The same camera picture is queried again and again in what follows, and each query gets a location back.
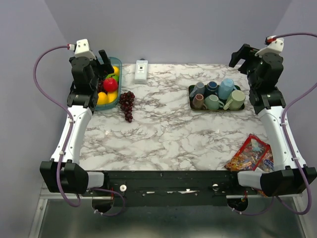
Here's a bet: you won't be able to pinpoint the dark red grape bunch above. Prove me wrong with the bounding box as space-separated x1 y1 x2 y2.
119 91 135 123

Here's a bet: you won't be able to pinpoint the teal plastic fruit bin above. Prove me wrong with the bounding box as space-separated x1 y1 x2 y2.
94 57 123 111

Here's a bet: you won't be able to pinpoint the grey-blue mug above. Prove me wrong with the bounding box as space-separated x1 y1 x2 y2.
189 82 205 98

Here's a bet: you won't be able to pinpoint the white rectangular device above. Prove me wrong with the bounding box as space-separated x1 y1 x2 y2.
134 59 148 84

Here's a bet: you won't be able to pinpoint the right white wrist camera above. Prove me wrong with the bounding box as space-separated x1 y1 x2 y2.
255 36 284 57

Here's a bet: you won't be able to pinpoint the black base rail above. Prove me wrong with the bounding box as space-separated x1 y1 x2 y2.
81 170 263 208

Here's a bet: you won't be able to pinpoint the yellow lemon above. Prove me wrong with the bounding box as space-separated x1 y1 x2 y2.
107 90 118 104

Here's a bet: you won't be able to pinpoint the light blue mug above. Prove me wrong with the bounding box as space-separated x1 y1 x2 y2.
217 78 237 100

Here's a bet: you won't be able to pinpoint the orange fruit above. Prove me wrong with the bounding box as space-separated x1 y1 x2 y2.
97 92 108 105

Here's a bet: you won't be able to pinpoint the dark green tray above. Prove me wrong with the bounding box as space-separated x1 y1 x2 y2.
188 83 245 112

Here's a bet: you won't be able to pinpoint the dark blue mug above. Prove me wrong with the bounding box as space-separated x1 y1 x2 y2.
204 81 218 98

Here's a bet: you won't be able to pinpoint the grapes in bin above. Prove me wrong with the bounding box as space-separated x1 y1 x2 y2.
98 80 105 93

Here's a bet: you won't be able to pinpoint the red apple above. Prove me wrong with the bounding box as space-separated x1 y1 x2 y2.
104 78 118 92

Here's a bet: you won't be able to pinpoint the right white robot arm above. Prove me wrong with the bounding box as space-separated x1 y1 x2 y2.
228 44 317 197

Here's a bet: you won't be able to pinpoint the red snack packet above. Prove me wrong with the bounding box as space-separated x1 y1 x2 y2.
224 134 269 171

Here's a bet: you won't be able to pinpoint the brown mug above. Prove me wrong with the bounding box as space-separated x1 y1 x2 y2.
192 94 207 110

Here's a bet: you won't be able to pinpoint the blue-red snack packet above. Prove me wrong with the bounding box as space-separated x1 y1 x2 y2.
254 146 274 173

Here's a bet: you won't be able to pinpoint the yellow mango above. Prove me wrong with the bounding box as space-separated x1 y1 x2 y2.
113 66 120 76

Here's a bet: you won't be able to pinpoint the aluminium frame rail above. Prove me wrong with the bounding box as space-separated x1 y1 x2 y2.
28 185 80 238

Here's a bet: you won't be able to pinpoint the light green mug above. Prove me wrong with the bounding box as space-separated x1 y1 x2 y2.
223 90 246 111

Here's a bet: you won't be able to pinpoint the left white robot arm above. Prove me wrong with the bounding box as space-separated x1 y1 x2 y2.
40 50 113 196

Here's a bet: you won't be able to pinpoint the teal green cup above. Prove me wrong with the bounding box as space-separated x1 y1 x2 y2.
204 95 224 111

